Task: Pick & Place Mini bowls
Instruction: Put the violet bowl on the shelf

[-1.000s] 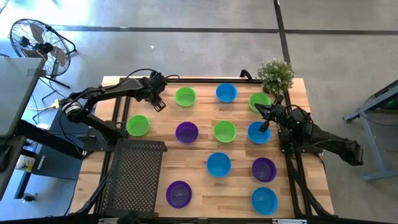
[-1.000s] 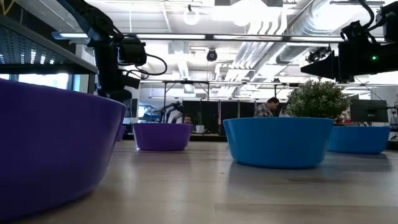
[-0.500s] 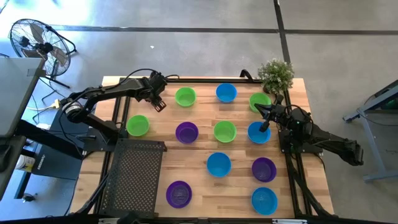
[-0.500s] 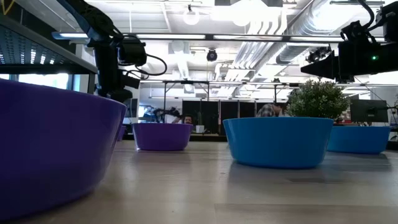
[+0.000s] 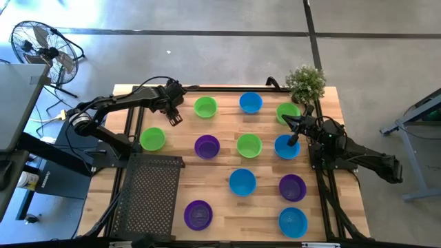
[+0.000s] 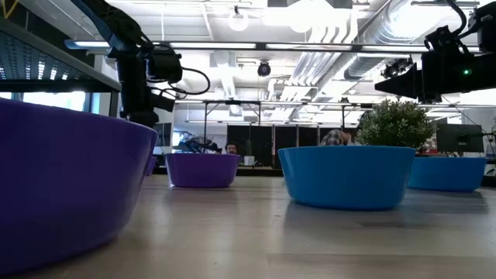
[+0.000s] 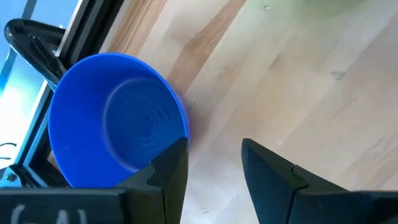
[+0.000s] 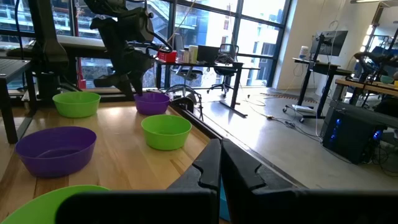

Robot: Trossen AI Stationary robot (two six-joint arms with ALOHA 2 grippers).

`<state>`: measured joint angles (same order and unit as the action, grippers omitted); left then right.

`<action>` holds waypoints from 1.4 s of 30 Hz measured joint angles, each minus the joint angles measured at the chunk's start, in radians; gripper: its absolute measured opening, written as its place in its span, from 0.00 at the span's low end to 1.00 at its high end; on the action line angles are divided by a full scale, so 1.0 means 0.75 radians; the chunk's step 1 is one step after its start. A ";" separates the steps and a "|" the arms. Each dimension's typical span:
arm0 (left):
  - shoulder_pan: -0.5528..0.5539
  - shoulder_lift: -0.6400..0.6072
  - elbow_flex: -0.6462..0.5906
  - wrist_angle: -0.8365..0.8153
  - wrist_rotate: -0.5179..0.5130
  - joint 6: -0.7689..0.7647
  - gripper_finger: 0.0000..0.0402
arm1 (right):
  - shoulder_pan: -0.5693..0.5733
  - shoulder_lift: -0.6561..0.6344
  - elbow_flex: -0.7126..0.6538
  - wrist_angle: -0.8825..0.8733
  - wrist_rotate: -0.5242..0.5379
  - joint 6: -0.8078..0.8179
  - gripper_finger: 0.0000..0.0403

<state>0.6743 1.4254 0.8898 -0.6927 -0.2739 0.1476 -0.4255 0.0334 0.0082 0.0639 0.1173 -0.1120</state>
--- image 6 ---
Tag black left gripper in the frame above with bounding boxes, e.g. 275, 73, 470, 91
118, 49, 177, 128

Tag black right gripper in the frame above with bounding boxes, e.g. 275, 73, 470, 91
374, 50, 480, 103

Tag blue plastic mini bowl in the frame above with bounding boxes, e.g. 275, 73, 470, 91
277, 145, 417, 212
406, 156, 488, 193

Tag black ceiling spotlight cluster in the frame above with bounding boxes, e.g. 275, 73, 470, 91
381, 57, 414, 80

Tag artificial potted green plant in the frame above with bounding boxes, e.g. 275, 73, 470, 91
354, 98, 439, 148

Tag black computer monitor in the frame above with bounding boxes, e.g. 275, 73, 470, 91
436, 122, 485, 154

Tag overhead light bar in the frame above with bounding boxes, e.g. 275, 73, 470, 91
64, 38, 496, 54

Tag black perforated metal shelf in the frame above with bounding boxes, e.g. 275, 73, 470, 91
0, 17, 123, 118

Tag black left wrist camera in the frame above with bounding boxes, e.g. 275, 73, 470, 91
149, 49, 184, 84

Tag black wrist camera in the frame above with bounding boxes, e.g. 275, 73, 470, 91
423, 25, 467, 56
149, 49, 184, 84

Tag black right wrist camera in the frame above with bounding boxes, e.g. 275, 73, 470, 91
423, 25, 467, 56

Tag black left camera cable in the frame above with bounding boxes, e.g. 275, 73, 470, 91
154, 44, 212, 98

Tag black metal frame stand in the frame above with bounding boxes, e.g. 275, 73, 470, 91
201, 98, 263, 155

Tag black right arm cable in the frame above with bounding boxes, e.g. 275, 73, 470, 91
443, 0, 469, 36

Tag white ring ceiling lamp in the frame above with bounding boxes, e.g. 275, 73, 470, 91
227, 5, 250, 33

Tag black aluminium table frame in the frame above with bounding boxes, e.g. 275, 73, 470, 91
153, 165, 284, 177

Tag black partition wall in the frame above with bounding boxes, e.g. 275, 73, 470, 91
226, 124, 322, 168

